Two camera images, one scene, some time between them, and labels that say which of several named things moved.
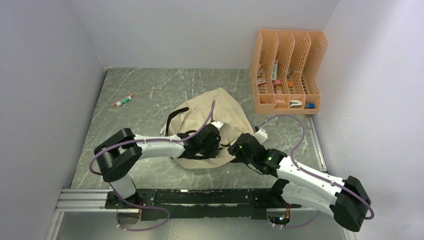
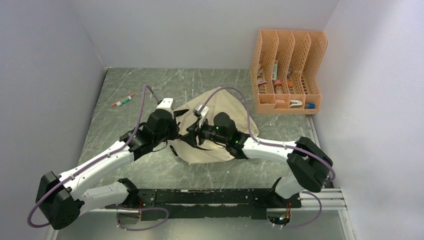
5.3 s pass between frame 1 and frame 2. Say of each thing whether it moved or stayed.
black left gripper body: moved
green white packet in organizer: stayed
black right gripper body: moved
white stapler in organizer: stayed
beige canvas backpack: stayed
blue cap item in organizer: stayed
